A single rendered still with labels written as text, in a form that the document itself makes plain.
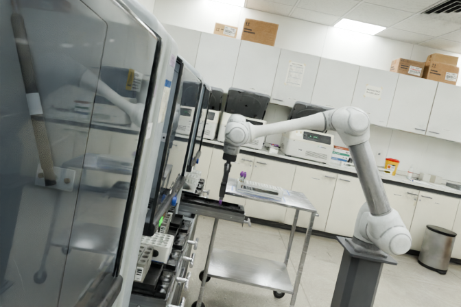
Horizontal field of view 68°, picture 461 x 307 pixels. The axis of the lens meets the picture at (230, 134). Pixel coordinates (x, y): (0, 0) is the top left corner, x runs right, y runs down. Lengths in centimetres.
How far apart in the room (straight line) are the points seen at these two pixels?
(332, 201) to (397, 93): 162
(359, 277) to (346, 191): 239
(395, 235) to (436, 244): 281
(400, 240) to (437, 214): 313
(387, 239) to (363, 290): 43
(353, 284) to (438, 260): 264
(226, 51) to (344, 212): 247
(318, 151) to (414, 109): 142
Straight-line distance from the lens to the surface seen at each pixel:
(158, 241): 114
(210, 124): 405
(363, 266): 209
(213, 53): 439
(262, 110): 447
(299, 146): 417
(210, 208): 176
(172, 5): 493
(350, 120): 164
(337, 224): 448
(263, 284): 234
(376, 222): 184
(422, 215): 487
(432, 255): 466
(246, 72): 436
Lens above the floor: 131
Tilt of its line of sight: 4 degrees down
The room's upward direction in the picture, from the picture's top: 12 degrees clockwise
